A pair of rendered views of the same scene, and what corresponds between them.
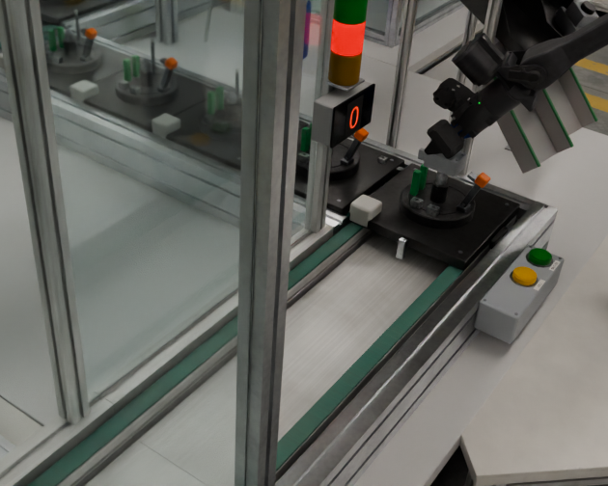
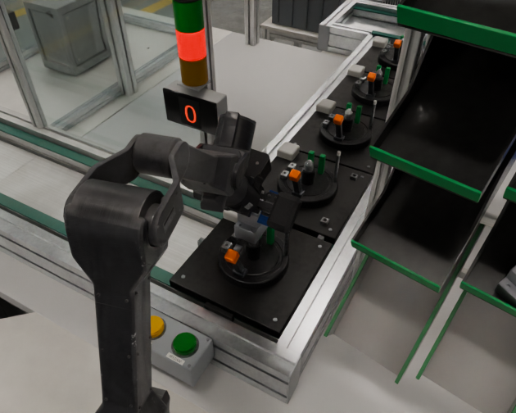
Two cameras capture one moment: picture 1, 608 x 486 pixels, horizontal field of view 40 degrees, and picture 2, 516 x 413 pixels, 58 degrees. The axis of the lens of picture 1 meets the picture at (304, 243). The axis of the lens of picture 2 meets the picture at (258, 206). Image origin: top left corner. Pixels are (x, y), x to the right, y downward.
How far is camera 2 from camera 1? 157 cm
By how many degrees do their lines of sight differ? 64
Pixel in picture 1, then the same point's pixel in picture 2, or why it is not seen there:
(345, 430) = (2, 220)
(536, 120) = (415, 327)
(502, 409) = (55, 340)
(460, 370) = not seen: hidden behind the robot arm
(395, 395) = (20, 238)
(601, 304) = not seen: outside the picture
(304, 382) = not seen: hidden behind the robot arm
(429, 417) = (55, 292)
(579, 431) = (19, 398)
